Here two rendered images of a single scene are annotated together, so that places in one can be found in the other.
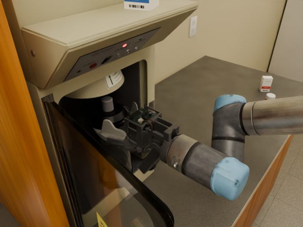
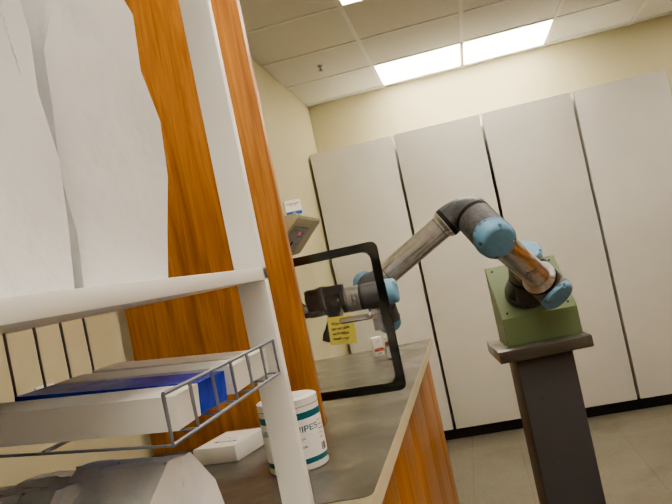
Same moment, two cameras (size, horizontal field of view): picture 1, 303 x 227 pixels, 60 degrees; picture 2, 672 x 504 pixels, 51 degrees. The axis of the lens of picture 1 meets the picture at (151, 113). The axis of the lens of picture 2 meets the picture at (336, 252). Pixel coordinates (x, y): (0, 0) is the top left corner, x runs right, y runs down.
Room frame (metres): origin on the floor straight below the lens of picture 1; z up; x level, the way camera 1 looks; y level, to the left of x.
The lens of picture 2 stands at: (-1.41, 0.99, 1.33)
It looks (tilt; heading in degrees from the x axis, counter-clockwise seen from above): 2 degrees up; 331
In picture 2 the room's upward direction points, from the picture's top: 12 degrees counter-clockwise
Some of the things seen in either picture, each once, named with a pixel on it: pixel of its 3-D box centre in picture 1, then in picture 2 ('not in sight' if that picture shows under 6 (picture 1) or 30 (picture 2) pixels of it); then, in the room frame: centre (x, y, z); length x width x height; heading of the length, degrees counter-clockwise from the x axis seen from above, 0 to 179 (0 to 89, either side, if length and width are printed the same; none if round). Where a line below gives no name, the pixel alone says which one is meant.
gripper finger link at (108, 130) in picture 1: (107, 129); not in sight; (0.49, 0.10, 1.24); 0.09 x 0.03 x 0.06; 74
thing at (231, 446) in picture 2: not in sight; (231, 445); (0.30, 0.43, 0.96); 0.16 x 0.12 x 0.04; 129
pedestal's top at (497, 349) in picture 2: not in sight; (536, 344); (0.53, -0.85, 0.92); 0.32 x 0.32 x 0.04; 56
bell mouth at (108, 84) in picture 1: (87, 70); not in sight; (0.59, 0.16, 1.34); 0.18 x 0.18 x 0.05
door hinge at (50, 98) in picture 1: (68, 174); not in sight; (0.40, 0.18, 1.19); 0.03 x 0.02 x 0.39; 140
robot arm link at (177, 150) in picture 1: (181, 153); not in sight; (0.41, -0.06, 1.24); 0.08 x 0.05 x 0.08; 140
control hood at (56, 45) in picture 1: (125, 40); (294, 235); (0.48, 0.05, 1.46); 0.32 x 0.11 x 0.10; 140
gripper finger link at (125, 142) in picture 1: (125, 140); not in sight; (0.47, 0.06, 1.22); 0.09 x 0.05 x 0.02; 74
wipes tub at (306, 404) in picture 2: not in sight; (292, 431); (0.00, 0.39, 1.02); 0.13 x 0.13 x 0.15
